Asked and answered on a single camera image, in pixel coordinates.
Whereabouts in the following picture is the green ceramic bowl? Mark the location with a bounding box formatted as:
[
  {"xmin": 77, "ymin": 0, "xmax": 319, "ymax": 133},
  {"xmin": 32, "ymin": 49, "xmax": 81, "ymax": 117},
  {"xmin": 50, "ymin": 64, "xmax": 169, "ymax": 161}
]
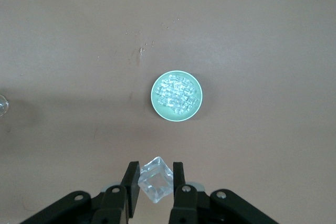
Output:
[{"xmin": 150, "ymin": 70, "xmax": 203, "ymax": 123}]

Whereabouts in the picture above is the brown table cover sheet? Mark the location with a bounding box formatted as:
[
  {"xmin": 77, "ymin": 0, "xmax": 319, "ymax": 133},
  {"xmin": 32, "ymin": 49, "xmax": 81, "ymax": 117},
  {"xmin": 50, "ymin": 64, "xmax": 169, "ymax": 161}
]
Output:
[{"xmin": 0, "ymin": 0, "xmax": 336, "ymax": 224}]

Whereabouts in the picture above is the single clear ice cube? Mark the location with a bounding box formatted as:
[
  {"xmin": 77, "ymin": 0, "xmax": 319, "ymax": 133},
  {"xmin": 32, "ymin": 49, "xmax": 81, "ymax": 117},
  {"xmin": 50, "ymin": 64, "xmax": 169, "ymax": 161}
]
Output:
[{"xmin": 137, "ymin": 156, "xmax": 174, "ymax": 204}]

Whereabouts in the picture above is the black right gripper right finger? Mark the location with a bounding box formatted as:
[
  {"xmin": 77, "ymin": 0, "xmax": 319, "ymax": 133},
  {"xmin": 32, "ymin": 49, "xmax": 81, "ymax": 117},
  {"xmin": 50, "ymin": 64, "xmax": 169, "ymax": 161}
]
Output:
[{"xmin": 169, "ymin": 162, "xmax": 279, "ymax": 224}]

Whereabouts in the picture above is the clear wine glass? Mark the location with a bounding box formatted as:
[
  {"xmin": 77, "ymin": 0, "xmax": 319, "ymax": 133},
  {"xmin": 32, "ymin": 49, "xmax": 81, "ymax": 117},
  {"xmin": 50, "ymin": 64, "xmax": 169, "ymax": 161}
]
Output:
[{"xmin": 0, "ymin": 94, "xmax": 11, "ymax": 118}]

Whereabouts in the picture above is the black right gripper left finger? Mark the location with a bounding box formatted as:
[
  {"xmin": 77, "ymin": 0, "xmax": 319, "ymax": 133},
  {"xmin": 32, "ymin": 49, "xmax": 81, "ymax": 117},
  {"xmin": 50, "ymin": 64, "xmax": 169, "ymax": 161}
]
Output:
[{"xmin": 20, "ymin": 161, "xmax": 141, "ymax": 224}]

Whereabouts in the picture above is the pile of clear ice cubes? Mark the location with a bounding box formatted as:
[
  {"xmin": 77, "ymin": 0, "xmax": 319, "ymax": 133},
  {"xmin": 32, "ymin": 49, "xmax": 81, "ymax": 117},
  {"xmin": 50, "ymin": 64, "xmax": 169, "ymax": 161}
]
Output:
[{"xmin": 155, "ymin": 74, "xmax": 198, "ymax": 115}]

